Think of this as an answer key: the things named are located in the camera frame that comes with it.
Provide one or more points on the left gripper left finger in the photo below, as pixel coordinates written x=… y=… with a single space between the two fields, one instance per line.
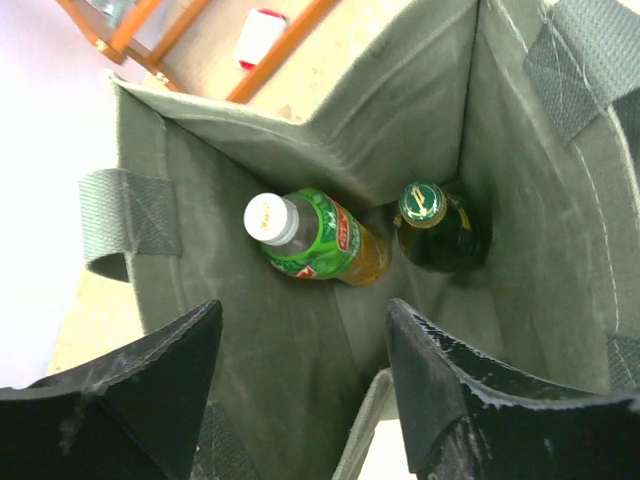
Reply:
x=133 y=413

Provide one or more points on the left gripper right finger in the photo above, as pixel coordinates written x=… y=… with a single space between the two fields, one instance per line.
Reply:
x=467 y=415

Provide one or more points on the green Perrier glass bottle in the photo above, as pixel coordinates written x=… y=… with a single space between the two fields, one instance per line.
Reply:
x=439 y=229

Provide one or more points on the orange juice plastic bottle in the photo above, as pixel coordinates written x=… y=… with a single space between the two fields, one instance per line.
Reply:
x=308 y=235

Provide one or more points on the green canvas bag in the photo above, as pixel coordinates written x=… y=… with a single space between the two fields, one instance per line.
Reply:
x=532 y=106

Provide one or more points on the orange wooden shelf rack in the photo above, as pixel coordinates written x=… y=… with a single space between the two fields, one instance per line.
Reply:
x=110 y=27

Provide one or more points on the white red eraser box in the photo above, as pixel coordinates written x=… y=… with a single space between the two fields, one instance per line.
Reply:
x=261 y=30

